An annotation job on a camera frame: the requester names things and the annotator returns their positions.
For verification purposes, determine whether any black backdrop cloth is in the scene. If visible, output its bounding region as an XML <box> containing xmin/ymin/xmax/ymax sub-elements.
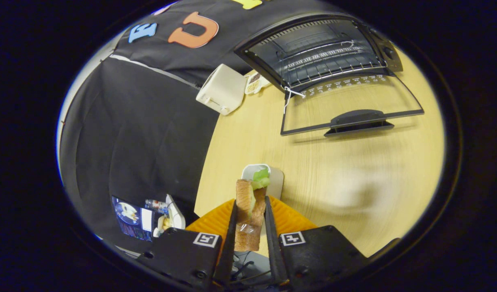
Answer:
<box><xmin>58</xmin><ymin>0</ymin><xmax>338</xmax><ymax>253</ymax></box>

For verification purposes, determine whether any white plate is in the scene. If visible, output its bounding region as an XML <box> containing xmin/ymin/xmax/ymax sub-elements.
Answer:
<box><xmin>241</xmin><ymin>163</ymin><xmax>284</xmax><ymax>200</ymax></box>

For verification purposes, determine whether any blue printed box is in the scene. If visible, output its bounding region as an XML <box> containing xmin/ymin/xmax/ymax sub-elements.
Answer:
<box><xmin>112</xmin><ymin>196</ymin><xmax>155</xmax><ymax>242</ymax></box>

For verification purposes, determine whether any white plastic container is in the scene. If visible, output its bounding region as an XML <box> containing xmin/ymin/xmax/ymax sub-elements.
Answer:
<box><xmin>153</xmin><ymin>194</ymin><xmax>187</xmax><ymax>238</ymax></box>

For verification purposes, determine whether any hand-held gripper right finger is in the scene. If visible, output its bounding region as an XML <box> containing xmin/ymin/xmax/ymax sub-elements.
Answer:
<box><xmin>265</xmin><ymin>196</ymin><xmax>370</xmax><ymax>289</ymax></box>

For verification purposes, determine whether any white string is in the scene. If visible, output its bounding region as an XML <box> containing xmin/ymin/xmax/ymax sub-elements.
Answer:
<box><xmin>282</xmin><ymin>86</ymin><xmax>306</xmax><ymax>114</ymax></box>

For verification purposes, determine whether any toast sandwich with lettuce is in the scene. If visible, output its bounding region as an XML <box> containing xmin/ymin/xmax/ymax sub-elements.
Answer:
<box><xmin>234</xmin><ymin>168</ymin><xmax>271</xmax><ymax>252</ymax></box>

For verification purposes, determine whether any black toaster oven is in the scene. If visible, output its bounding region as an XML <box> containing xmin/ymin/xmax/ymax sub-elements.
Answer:
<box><xmin>234</xmin><ymin>14</ymin><xmax>425</xmax><ymax>138</ymax></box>

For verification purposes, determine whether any clear plastic bottle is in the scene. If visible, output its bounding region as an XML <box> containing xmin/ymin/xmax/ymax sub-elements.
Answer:
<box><xmin>145</xmin><ymin>199</ymin><xmax>169</xmax><ymax>212</ymax></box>

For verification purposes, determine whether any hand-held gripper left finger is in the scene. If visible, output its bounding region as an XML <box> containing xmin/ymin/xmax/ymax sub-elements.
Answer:
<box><xmin>136</xmin><ymin>198</ymin><xmax>237</xmax><ymax>289</ymax></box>

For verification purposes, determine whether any small white dish of seeds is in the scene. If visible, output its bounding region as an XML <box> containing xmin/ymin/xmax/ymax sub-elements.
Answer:
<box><xmin>245</xmin><ymin>72</ymin><xmax>272</xmax><ymax>95</ymax></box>

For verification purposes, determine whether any white pop-up toaster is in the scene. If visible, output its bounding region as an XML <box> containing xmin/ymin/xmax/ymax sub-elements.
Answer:
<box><xmin>196</xmin><ymin>64</ymin><xmax>247</xmax><ymax>116</ymax></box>

